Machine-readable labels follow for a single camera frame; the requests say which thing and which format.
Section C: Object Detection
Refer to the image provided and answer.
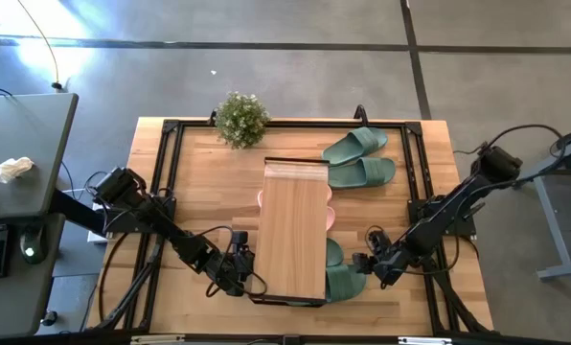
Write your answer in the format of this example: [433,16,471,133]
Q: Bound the potted plant white flowers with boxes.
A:
[213,90,272,150]

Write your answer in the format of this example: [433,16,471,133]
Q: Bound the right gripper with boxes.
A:
[352,251,409,288]

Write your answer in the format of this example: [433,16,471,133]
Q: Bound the grey blue table frame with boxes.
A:
[508,119,571,282]

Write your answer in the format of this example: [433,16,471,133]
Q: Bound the silver metal bracket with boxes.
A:
[398,336,454,345]
[130,334,186,345]

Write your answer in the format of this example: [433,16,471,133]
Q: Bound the crumpled white tissue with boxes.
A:
[0,156,35,185]

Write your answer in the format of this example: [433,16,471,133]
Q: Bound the grey keyboard desk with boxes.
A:
[0,213,67,339]

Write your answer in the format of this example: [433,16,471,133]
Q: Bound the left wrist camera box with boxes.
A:
[229,230,252,258]

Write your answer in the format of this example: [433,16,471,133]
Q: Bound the wooden shelf black wire legs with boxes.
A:
[249,156,335,309]

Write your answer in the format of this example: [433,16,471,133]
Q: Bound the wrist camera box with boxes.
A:
[365,226,393,255]
[229,230,252,258]

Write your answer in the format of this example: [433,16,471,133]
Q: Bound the green rubber slide sandal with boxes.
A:
[327,156,397,190]
[326,237,346,268]
[324,262,368,304]
[321,126,390,168]

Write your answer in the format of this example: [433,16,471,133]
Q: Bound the dark desk foot bar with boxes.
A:
[49,189,108,236]

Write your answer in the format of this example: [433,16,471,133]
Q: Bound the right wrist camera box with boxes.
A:
[365,226,393,255]

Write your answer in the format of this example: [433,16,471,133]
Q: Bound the black computer mouse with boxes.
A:
[19,223,48,265]

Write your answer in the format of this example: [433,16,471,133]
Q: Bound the grey side table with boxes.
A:
[0,93,80,221]

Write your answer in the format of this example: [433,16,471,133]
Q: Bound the white power strip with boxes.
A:
[86,203,113,244]

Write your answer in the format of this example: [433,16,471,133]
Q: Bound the black aluminium table frame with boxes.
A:
[93,103,495,336]

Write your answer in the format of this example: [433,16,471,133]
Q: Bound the thin floor cable with plug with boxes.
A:
[15,0,65,92]

